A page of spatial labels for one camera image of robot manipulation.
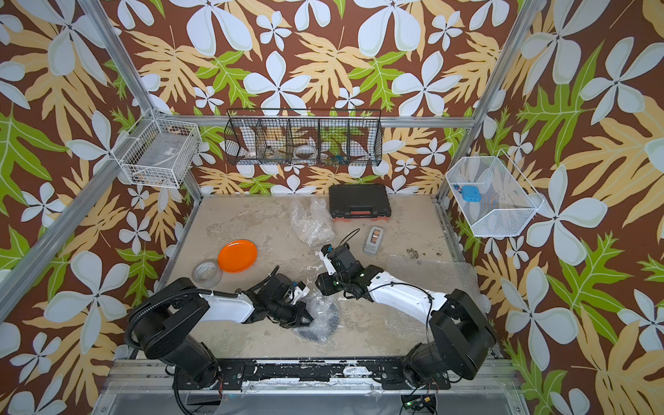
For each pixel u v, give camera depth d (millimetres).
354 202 1117
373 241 1009
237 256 998
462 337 425
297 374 750
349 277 647
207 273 950
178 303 514
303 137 977
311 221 1014
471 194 853
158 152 861
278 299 739
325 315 822
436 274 955
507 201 784
